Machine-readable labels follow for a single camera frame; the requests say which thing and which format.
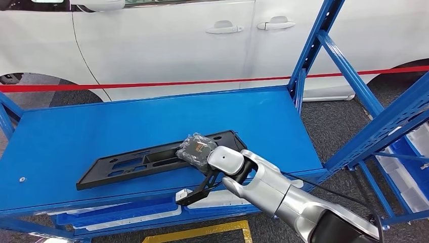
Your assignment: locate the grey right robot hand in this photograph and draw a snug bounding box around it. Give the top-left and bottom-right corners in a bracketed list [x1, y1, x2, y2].
[176, 133, 219, 173]

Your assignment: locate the black plastic plate bracket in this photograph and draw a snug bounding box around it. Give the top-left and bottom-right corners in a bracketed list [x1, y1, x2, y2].
[76, 130, 248, 191]

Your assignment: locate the blue metal shelf rack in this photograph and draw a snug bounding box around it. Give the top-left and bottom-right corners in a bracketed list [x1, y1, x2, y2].
[0, 0, 429, 243]
[348, 114, 429, 232]

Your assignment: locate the blue plastic bin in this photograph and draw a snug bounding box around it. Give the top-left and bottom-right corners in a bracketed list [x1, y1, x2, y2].
[187, 204, 262, 216]
[390, 136, 429, 195]

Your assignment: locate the white car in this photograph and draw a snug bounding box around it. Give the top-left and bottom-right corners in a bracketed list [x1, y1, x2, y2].
[0, 0, 429, 103]

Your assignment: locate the black camera bracket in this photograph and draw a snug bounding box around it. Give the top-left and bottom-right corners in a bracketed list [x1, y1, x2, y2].
[175, 168, 224, 207]

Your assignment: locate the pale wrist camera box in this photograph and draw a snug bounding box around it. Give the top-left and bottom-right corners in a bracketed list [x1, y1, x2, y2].
[175, 188, 193, 203]

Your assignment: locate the white car door handle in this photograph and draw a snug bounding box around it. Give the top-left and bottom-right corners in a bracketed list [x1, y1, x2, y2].
[256, 16, 296, 31]
[205, 20, 245, 35]

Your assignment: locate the black forearm cable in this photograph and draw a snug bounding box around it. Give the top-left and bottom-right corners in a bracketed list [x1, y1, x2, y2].
[281, 171, 384, 243]

